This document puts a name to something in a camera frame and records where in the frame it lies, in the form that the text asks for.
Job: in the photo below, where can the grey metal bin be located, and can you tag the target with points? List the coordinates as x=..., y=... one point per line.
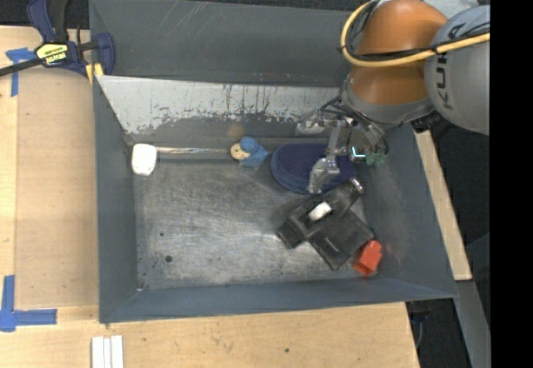
x=208, y=225

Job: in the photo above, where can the dark blue round disc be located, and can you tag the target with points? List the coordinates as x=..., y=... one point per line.
x=293, y=168

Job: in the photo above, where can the red block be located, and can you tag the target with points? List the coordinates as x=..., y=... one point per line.
x=368, y=257

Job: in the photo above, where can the blue-clothed toy figure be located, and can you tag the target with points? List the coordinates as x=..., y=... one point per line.
x=250, y=152

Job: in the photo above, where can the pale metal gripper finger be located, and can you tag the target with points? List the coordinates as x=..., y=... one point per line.
x=332, y=168
x=316, y=179

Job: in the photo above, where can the clear tube with white cap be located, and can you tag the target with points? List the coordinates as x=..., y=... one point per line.
x=143, y=159

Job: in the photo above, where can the black cylinder on white bracket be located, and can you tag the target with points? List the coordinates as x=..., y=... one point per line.
x=426, y=122

